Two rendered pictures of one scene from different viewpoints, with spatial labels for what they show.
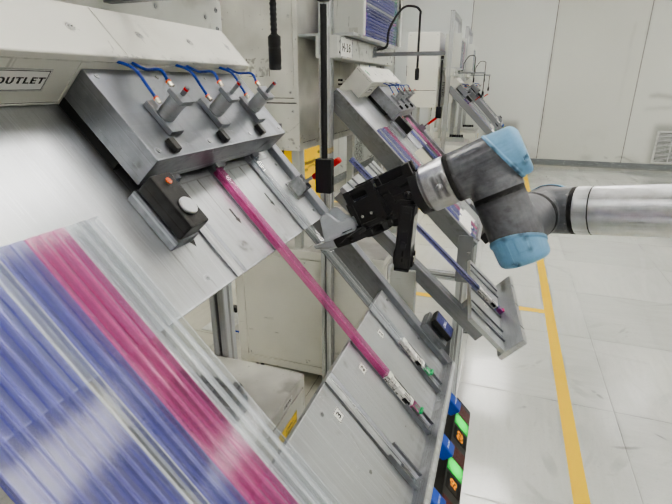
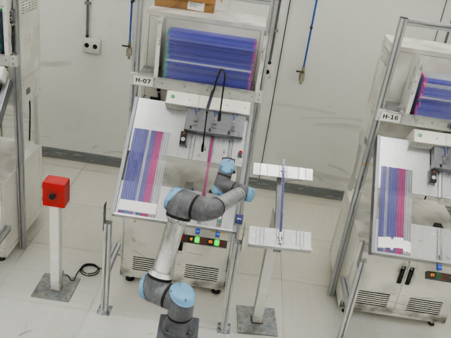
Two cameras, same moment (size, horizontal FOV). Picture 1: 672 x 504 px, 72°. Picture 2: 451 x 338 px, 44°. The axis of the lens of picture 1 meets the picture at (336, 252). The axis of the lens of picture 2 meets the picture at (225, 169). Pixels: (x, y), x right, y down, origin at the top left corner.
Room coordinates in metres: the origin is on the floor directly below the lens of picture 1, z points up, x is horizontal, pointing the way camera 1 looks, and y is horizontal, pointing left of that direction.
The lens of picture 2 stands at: (-0.15, -2.64, 2.35)
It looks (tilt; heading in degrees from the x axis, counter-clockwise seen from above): 26 degrees down; 71
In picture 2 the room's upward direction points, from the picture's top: 8 degrees clockwise
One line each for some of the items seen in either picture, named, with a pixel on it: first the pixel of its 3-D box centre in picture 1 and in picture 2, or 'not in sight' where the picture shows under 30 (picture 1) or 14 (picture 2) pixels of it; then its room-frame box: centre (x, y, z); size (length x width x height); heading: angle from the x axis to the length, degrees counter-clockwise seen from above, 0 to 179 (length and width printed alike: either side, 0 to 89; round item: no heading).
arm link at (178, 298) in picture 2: not in sight; (180, 300); (0.37, -0.75, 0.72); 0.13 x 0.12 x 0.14; 138
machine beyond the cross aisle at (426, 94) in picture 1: (440, 110); not in sight; (5.38, -1.16, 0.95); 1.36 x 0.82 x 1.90; 71
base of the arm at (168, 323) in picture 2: not in sight; (179, 320); (0.37, -0.76, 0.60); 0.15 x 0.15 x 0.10
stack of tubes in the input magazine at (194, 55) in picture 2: not in sight; (210, 58); (0.68, 0.36, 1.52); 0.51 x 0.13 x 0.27; 161
